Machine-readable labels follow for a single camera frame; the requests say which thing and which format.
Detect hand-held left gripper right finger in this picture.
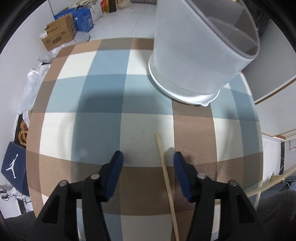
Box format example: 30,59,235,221
173,152,265,241

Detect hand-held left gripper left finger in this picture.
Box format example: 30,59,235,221
26,151,124,241

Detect wooden chopstick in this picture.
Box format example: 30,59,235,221
156,133,180,241
246,168,296,197

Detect white utensil holder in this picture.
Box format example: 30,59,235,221
148,0,261,107

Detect checkered tablecloth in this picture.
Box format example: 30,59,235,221
26,38,264,241

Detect brown shoes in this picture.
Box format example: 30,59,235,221
18,119,28,146

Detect navy shoe box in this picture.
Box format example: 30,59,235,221
0,141,29,197

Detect person's right leg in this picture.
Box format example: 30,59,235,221
254,188,296,241

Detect person's leg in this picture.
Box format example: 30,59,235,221
5,210,37,241
254,188,296,241

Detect person's left leg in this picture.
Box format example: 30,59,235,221
5,210,37,241

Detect curved wooden trim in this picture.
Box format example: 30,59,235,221
254,77,296,106

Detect clear plastic bags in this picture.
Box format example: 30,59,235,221
37,31,91,63

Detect brown cardboard box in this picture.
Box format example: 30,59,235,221
39,13,77,51

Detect blue cardboard box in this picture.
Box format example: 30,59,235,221
54,6,94,32

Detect white woven sack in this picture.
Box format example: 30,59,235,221
91,0,104,22

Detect yellow black paper bag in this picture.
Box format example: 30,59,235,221
107,0,118,13

